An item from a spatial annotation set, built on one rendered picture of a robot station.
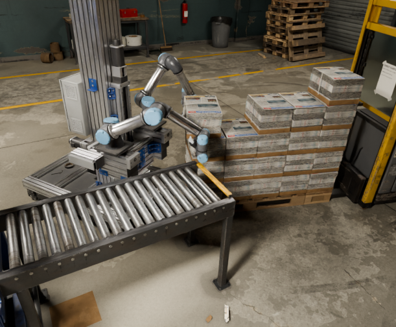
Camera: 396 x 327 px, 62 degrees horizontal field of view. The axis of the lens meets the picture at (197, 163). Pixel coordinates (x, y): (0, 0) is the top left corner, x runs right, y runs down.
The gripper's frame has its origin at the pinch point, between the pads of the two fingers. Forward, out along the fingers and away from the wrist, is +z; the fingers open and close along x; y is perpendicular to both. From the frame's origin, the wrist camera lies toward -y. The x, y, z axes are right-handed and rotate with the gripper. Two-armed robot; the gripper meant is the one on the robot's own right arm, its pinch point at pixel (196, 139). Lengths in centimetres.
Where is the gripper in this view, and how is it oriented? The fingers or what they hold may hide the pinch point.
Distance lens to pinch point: 269.0
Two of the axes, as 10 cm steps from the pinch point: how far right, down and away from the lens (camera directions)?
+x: -9.9, 0.5, -1.4
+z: -1.5, -5.2, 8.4
